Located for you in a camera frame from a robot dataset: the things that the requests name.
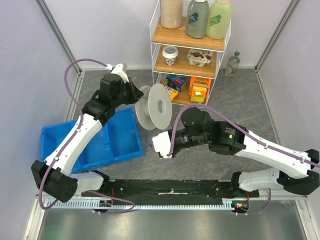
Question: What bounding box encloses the left aluminium frame post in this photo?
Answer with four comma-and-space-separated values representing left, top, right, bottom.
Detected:
35, 0, 76, 63

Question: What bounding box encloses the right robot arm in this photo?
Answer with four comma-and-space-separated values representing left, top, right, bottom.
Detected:
168, 106, 320, 197

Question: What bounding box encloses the grey slotted cable duct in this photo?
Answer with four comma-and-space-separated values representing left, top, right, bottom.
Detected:
52, 198, 235, 211

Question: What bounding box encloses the chocolate dessert tub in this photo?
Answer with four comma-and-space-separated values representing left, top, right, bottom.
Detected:
187, 48, 214, 68

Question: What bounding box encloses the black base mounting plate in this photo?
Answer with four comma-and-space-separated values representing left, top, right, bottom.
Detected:
97, 179, 260, 206

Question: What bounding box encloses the blue snack box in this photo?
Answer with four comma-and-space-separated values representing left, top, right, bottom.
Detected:
164, 74, 190, 92

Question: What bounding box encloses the clear glass bottle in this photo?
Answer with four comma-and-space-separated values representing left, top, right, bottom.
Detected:
224, 51, 240, 77

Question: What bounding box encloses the light green bottle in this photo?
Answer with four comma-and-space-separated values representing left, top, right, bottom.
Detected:
205, 0, 232, 40

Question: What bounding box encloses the grey plastic cable spool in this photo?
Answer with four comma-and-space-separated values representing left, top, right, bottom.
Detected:
134, 83, 172, 131

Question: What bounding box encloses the blue plastic compartment bin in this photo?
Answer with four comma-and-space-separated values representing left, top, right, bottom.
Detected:
40, 107, 144, 174

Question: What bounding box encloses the beige bottle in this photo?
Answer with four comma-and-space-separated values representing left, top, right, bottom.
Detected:
160, 0, 183, 29

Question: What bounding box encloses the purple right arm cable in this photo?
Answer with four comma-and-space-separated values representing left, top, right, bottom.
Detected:
168, 104, 320, 216

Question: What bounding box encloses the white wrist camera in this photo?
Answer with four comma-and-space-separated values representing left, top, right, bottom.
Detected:
151, 130, 175, 159
105, 63, 129, 83

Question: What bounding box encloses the white wire shelf rack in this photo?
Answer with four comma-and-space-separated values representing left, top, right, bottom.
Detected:
149, 0, 231, 105

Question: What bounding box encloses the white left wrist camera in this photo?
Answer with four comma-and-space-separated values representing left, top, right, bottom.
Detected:
105, 63, 129, 83

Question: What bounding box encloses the yellow candy bag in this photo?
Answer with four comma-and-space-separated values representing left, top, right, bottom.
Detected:
163, 83, 179, 102

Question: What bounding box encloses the orange snack box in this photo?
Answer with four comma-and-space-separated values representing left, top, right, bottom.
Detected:
189, 76, 212, 104

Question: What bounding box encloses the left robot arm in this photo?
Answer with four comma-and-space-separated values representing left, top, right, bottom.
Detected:
31, 71, 143, 203

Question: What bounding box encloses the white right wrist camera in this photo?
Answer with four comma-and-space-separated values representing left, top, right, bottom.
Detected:
151, 130, 175, 159

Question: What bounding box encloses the right aluminium frame post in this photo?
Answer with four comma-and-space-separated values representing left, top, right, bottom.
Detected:
254, 0, 301, 73

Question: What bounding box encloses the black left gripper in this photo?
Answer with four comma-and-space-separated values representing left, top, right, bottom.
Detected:
112, 77, 144, 108

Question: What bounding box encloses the aluminium frame post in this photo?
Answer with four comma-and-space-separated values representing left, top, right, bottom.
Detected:
254, 0, 301, 73
35, 0, 76, 63

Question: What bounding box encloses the grey green bottle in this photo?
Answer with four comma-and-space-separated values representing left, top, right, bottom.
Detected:
185, 0, 210, 39

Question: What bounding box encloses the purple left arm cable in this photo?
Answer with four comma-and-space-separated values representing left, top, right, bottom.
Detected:
38, 58, 136, 215

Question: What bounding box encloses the white yogurt cup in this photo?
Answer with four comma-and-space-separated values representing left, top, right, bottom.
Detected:
162, 45, 179, 66

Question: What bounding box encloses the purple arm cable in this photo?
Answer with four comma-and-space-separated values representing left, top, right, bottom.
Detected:
38, 58, 136, 215
168, 104, 320, 216

